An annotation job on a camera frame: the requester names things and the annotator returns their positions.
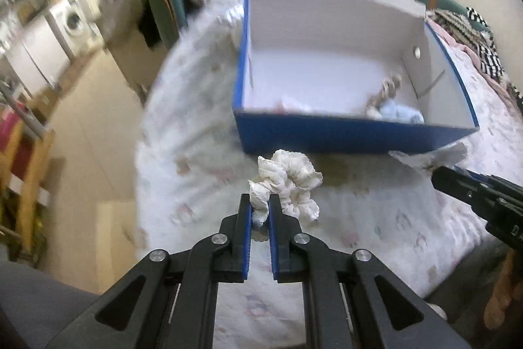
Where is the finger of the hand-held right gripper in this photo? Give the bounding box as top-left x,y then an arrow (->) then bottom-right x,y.
451,165 -> 498,186
431,166 -> 482,209

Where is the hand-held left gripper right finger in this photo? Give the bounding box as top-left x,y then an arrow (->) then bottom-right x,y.
268,194 -> 471,349

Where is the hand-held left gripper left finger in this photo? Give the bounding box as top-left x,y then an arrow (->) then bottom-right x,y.
45,194 -> 252,349

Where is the brown sheer scrunchie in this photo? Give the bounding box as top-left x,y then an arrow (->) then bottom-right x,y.
388,142 -> 468,175

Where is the white scrunchie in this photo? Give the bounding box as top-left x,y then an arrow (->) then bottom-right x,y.
248,149 -> 323,229

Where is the light blue fluffy scrunchie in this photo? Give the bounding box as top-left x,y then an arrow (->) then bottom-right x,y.
378,99 -> 426,125

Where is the beige twisted scrunchie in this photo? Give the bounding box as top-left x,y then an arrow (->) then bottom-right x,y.
365,73 -> 404,116

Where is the blue cardboard box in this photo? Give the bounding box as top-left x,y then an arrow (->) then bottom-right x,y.
232,0 -> 480,155

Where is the pale floral scrunchie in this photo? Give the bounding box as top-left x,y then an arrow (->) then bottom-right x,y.
278,96 -> 316,115

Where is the person's right hand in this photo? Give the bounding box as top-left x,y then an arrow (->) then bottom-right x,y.
483,250 -> 519,332

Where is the black white striped cloth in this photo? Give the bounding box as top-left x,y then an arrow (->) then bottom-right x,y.
466,7 -> 512,80

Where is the knit patterned pillow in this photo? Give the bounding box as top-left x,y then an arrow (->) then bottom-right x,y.
427,9 -> 488,44

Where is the wooden chair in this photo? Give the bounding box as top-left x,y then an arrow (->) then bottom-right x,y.
0,119 -> 57,262

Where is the person's left grey trouser leg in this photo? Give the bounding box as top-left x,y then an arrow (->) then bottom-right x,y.
0,258 -> 101,349

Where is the teal cloth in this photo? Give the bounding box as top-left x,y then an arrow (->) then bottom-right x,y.
138,0 -> 189,48

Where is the metal pole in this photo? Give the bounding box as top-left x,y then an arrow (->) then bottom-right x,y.
0,81 -> 46,139

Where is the white base cabinet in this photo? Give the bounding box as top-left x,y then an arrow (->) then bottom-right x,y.
0,29 -> 75,98

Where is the white washing machine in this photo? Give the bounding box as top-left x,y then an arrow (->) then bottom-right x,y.
46,0 -> 101,60

